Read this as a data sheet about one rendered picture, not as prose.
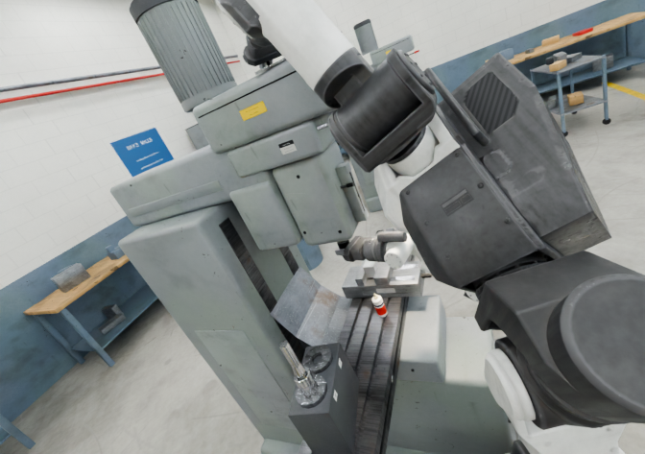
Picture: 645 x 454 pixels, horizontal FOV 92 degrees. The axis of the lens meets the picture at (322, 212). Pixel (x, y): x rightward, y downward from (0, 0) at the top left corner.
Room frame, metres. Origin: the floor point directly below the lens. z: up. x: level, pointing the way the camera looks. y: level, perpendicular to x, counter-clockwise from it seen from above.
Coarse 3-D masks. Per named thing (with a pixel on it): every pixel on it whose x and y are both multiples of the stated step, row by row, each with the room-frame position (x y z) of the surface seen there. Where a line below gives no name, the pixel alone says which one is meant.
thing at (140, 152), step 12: (144, 132) 5.65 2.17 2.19; (156, 132) 5.84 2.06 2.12; (120, 144) 5.22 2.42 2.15; (132, 144) 5.38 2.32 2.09; (144, 144) 5.54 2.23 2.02; (156, 144) 5.73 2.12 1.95; (120, 156) 5.12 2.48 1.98; (132, 156) 5.27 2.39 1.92; (144, 156) 5.43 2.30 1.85; (156, 156) 5.61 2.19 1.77; (168, 156) 5.79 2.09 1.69; (132, 168) 5.18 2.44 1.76; (144, 168) 5.33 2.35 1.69
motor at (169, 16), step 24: (144, 0) 1.08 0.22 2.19; (168, 0) 1.08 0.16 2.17; (192, 0) 1.14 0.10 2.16; (144, 24) 1.10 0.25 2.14; (168, 24) 1.08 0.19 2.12; (192, 24) 1.10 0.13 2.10; (168, 48) 1.08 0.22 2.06; (192, 48) 1.08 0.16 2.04; (216, 48) 1.14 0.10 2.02; (168, 72) 1.11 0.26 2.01; (192, 72) 1.07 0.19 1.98; (216, 72) 1.10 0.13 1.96; (192, 96) 1.08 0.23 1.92
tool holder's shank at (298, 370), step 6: (282, 342) 0.64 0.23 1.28; (282, 348) 0.62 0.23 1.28; (288, 348) 0.62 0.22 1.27; (288, 354) 0.62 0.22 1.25; (294, 354) 0.63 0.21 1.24; (288, 360) 0.62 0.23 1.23; (294, 360) 0.62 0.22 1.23; (294, 366) 0.62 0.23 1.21; (300, 366) 0.63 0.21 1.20; (294, 372) 0.63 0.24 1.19; (300, 372) 0.62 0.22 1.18
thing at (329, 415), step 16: (304, 352) 0.78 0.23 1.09; (320, 352) 0.74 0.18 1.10; (336, 352) 0.73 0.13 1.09; (320, 368) 0.69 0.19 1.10; (336, 368) 0.68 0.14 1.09; (320, 384) 0.63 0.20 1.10; (336, 384) 0.64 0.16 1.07; (352, 384) 0.72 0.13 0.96; (304, 400) 0.61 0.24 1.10; (320, 400) 0.59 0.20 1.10; (336, 400) 0.61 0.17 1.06; (352, 400) 0.67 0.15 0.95; (288, 416) 0.60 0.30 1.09; (304, 416) 0.58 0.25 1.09; (320, 416) 0.57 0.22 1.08; (336, 416) 0.58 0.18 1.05; (352, 416) 0.64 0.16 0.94; (304, 432) 0.59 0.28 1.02; (320, 432) 0.58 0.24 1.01; (336, 432) 0.56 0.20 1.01; (352, 432) 0.60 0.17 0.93; (320, 448) 0.59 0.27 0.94; (336, 448) 0.57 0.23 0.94; (352, 448) 0.57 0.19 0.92
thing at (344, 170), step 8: (336, 168) 0.98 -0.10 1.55; (344, 168) 0.97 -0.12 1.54; (344, 176) 0.97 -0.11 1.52; (352, 176) 0.99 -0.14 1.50; (344, 184) 0.98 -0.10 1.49; (352, 192) 0.97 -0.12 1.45; (352, 200) 0.98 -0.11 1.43; (360, 200) 0.98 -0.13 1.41; (352, 208) 0.98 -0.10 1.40; (360, 208) 0.97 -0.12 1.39; (360, 216) 0.97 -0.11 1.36; (368, 216) 0.99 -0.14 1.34
